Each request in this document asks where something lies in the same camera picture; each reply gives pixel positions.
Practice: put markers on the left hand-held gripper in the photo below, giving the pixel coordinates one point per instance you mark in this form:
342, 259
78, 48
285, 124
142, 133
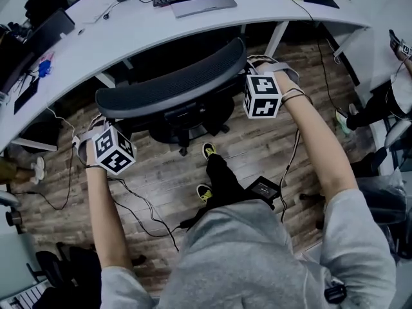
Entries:
112, 153

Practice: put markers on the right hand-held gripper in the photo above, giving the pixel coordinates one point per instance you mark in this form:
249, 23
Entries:
262, 105

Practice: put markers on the black mesh office chair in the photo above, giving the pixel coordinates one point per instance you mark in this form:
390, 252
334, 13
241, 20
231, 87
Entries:
167, 82

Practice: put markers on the person's right forearm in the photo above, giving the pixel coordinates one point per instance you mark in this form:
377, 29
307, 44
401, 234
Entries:
318, 140

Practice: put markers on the person's left forearm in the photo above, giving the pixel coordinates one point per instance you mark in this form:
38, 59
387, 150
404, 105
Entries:
106, 217

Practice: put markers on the plastic-wrapped office chair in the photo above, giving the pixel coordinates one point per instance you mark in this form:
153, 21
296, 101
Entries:
383, 201

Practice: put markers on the person's left hand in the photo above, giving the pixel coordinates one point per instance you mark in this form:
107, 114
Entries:
99, 127

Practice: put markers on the person's right hand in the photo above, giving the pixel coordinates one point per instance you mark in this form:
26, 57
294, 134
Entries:
266, 68

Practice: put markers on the black wristband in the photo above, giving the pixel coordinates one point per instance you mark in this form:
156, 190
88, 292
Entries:
93, 166
305, 95

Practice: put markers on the white wristband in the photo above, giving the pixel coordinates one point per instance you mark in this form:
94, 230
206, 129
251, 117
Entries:
294, 94

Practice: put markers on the person's right black shoe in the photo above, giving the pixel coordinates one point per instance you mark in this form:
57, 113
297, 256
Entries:
209, 150

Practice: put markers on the person's black shoe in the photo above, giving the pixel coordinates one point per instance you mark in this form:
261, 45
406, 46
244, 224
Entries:
209, 150
204, 192

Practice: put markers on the black display device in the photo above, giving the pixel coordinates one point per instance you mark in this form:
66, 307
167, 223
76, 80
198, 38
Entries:
263, 190

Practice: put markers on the person's black trousers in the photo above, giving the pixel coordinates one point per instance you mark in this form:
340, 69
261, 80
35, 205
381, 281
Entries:
225, 182

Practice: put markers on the person's left black shoe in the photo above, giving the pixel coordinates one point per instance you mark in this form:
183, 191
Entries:
204, 192

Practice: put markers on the small black keyboard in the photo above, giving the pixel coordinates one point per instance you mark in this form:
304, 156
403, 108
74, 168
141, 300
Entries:
25, 98

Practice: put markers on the blue object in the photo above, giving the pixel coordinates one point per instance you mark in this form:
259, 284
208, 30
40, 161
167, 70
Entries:
45, 68

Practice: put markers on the pink object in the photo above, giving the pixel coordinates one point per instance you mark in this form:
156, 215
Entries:
48, 56

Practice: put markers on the white curved desk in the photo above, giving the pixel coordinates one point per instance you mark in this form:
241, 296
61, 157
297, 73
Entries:
128, 34

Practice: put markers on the white straight desk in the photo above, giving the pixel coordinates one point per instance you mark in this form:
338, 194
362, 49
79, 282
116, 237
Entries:
386, 11

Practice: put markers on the person's grey hoodie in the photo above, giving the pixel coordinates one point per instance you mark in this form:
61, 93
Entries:
244, 259

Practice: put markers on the white black striped panel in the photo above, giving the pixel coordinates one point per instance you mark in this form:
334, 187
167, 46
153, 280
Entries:
29, 298

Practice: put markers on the black clip-on device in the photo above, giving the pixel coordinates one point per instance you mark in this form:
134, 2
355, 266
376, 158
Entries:
335, 291

